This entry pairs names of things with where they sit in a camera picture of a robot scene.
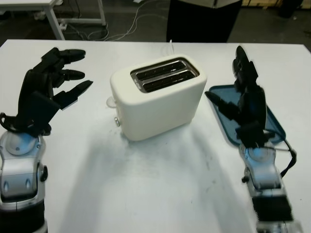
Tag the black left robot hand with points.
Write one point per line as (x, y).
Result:
(36, 80)

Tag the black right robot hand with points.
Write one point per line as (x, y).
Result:
(252, 106)

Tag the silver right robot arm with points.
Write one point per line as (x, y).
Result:
(264, 174)

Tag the cream white two-slot toaster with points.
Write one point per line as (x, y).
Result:
(160, 109)

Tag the person in black trousers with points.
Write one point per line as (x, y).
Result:
(199, 21)

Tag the blue plastic tray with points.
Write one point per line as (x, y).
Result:
(226, 93)

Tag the white power strip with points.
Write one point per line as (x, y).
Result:
(63, 25)

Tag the wooden crate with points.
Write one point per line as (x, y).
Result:
(262, 3)

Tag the black background object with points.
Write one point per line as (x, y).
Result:
(288, 7)

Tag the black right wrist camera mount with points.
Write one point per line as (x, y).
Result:
(250, 136)

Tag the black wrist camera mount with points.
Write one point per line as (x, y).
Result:
(39, 111)
(250, 136)

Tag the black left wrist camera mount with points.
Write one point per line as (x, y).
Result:
(39, 111)

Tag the white table leg frame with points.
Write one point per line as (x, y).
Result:
(53, 14)

